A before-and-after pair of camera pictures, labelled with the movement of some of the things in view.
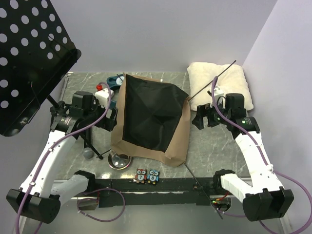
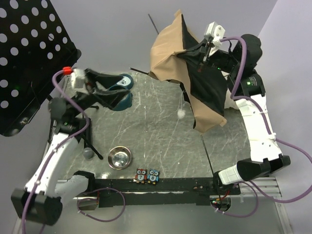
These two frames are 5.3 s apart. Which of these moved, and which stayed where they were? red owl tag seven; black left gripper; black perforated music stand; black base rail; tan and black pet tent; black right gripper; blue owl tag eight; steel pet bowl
Moved: black left gripper; black right gripper; tan and black pet tent
Stayed: black perforated music stand; red owl tag seven; black base rail; blue owl tag eight; steel pet bowl
